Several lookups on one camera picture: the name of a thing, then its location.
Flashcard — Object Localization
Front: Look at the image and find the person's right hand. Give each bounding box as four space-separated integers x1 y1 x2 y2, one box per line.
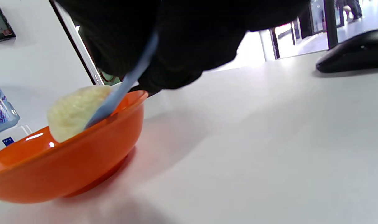
55 0 310 95

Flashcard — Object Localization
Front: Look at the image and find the pale yellow dumpling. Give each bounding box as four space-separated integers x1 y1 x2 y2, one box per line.
47 85 113 143

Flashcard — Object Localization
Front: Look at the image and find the black flat device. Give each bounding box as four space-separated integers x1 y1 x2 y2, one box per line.
316 28 378 73

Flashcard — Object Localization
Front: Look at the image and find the glass door with metal frame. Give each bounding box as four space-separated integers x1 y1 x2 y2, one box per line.
49 0 121 87

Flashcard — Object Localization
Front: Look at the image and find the orange plastic bowl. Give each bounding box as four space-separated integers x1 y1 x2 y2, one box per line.
0 90 149 204

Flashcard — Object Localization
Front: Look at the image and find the blue dessert shovel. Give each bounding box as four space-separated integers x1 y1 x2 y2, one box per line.
85 30 160 128

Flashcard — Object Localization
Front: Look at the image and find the white water dispenser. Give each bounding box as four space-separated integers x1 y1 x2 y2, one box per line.
0 124 32 154

